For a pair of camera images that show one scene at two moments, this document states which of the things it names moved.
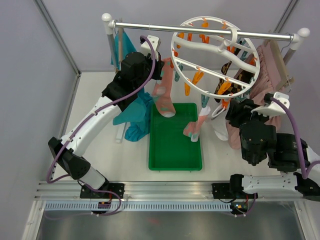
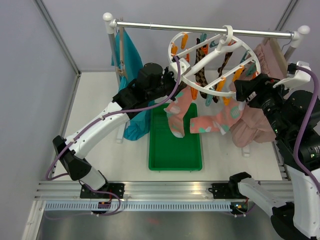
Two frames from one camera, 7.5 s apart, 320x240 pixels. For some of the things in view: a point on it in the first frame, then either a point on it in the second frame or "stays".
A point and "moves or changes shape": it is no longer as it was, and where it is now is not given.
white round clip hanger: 211,57 moves or changes shape
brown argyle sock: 246,77 -> 220,69
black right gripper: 238,110 -> 262,84
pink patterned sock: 162,91 moves or changes shape
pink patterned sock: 192,129 -> 220,123
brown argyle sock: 225,67 -> 200,76
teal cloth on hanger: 136,117 stays
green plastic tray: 169,149 stays
